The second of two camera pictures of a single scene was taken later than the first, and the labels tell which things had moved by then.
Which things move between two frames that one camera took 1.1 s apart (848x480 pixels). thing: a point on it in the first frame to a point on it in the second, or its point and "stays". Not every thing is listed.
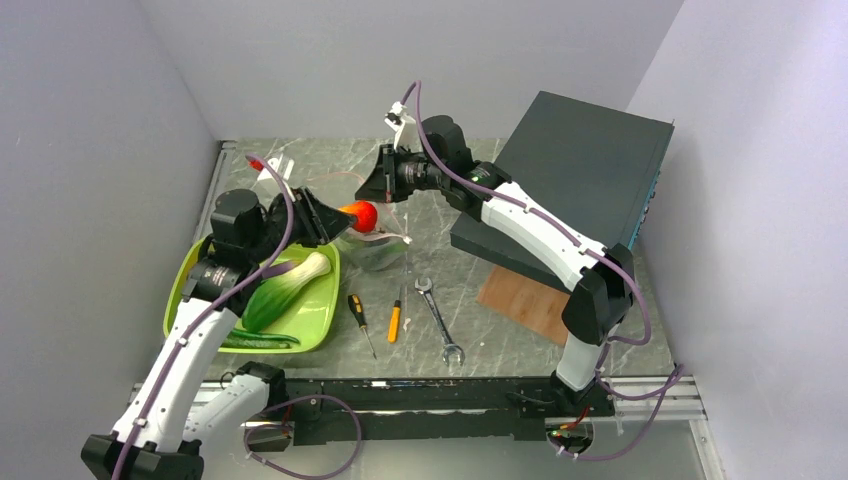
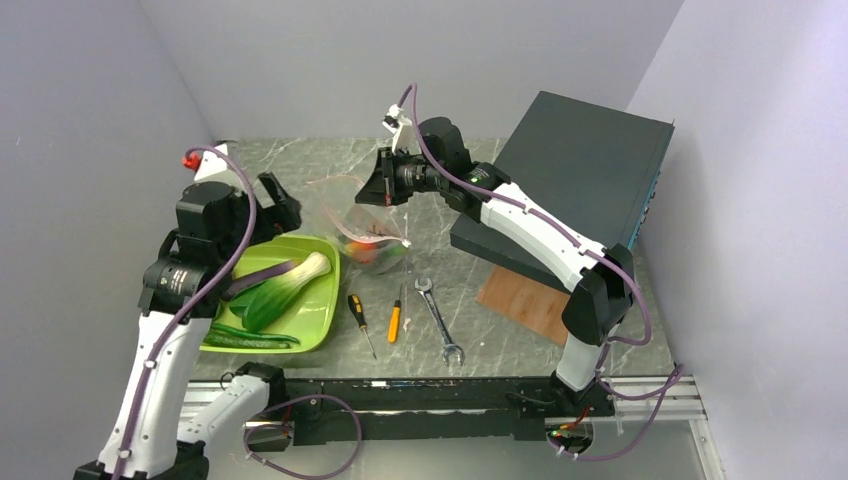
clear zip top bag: (380, 249) stays
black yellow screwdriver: (357, 308) stays
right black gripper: (378, 187) stays
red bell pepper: (366, 215) to (362, 252)
